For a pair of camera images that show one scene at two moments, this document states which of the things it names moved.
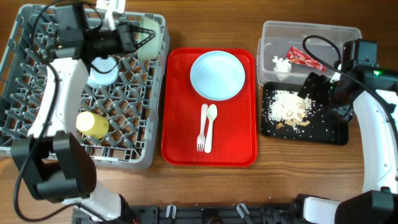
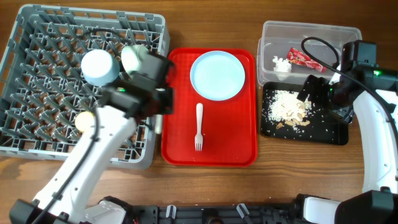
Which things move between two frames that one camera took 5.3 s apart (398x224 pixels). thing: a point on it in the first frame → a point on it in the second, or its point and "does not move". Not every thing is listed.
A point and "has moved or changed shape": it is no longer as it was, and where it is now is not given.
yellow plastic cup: (94, 126) does not move
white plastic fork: (201, 140) has moved or changed shape
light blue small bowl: (97, 79) does not move
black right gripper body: (328, 93) does not move
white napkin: (283, 66) does not move
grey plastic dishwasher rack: (132, 104) does not move
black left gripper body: (110, 42) → (167, 106)
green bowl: (151, 50) → (132, 56)
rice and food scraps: (288, 108) does not move
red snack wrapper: (296, 56) does not move
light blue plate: (217, 75) does not move
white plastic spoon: (211, 115) → (158, 124)
